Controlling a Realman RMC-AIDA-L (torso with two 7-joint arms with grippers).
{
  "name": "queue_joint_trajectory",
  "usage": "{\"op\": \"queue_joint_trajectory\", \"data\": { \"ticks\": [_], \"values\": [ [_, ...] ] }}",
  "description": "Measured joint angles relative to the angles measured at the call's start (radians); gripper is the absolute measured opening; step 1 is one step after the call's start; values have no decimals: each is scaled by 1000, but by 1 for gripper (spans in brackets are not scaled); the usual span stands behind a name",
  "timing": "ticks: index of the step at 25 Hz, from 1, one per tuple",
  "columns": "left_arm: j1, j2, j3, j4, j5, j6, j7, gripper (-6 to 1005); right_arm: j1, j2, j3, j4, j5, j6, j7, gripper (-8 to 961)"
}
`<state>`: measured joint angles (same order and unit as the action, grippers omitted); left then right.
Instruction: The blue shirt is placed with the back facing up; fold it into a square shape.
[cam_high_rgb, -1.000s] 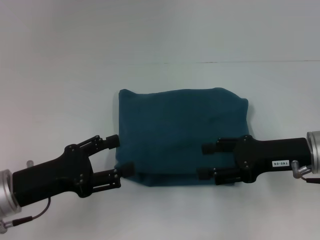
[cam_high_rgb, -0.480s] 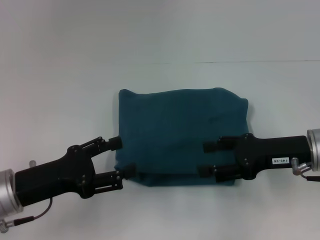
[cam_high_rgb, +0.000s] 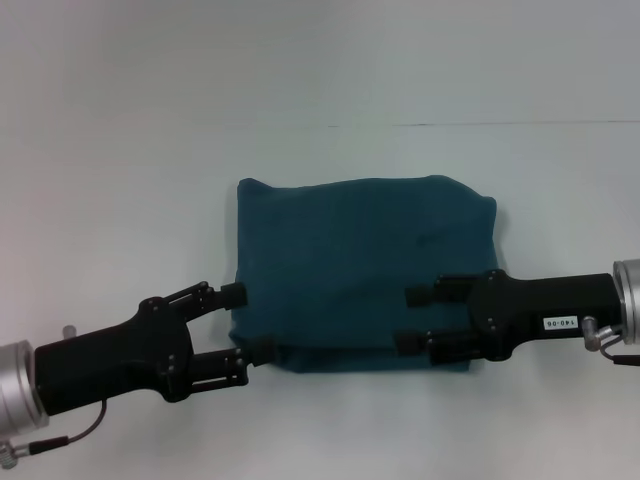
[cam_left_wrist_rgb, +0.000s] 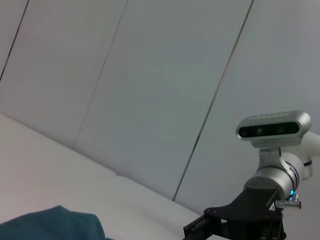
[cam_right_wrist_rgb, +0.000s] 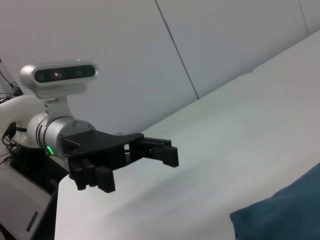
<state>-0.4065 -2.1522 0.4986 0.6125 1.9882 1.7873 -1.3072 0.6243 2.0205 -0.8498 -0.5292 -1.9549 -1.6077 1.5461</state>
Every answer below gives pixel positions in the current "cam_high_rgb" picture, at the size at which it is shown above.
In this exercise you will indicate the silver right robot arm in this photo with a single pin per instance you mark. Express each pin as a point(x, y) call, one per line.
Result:
point(630, 300)

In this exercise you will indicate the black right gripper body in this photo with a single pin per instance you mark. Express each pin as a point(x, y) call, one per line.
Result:
point(540, 310)

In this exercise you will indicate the teal blue shirt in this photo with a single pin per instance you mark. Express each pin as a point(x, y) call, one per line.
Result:
point(365, 250)

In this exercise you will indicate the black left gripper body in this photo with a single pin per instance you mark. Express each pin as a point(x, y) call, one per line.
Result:
point(115, 355)

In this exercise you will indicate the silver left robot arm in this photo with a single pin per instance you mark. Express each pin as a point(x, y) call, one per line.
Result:
point(20, 390)

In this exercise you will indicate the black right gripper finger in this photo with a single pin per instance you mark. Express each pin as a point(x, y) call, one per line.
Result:
point(440, 294)
point(440, 345)

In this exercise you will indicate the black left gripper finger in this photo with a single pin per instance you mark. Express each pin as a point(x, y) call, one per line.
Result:
point(225, 367)
point(210, 297)

